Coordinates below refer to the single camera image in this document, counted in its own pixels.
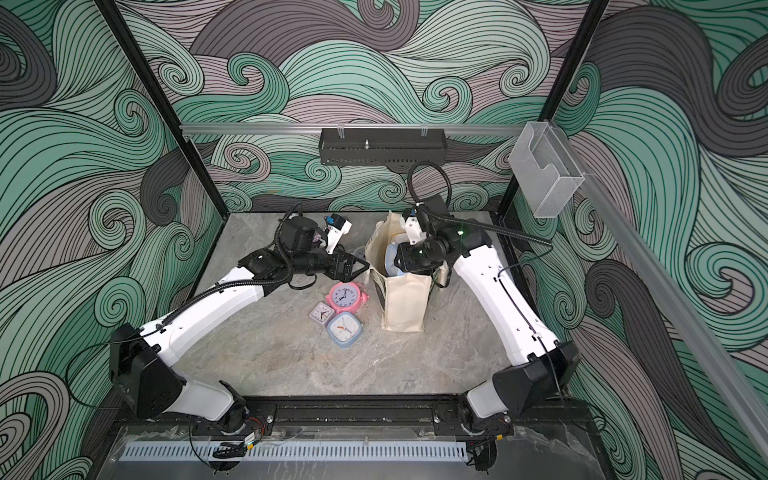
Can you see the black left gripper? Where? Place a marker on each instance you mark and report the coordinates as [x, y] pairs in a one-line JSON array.
[[346, 274]]

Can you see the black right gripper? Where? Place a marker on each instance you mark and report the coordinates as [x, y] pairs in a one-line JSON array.
[[408, 262]]

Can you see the pink twin-bell alarm clock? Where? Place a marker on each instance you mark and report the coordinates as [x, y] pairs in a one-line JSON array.
[[347, 297]]

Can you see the blue square alarm clock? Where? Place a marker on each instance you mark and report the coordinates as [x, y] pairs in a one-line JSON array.
[[390, 255]]

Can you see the small pink square clock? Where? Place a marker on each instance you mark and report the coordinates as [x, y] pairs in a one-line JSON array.
[[322, 313]]

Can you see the light blue square clock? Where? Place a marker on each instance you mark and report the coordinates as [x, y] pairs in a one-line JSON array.
[[344, 329]]

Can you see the cream floral canvas bag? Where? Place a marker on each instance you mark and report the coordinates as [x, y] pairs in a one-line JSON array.
[[403, 298]]

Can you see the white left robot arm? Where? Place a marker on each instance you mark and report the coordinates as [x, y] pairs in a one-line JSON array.
[[141, 359]]

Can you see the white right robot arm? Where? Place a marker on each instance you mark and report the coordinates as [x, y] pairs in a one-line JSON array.
[[540, 363]]

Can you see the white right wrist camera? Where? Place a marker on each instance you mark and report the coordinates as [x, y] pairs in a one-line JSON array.
[[411, 225]]

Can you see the black perforated wall shelf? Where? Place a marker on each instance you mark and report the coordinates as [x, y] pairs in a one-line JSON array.
[[395, 148]]

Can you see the clear plastic wall holder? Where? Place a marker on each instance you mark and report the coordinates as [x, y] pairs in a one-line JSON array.
[[545, 165]]

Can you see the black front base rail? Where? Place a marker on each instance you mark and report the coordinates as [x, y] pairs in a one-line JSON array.
[[439, 414]]

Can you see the aluminium back rail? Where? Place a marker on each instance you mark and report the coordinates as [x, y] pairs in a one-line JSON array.
[[276, 128]]

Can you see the aluminium rail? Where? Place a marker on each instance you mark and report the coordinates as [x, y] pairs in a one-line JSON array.
[[736, 391], [276, 128]]

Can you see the aluminium right rail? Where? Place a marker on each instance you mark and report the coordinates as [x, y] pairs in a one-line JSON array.
[[736, 391]]

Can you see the white slotted cable duct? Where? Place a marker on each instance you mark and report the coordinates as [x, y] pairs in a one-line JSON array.
[[305, 451]]

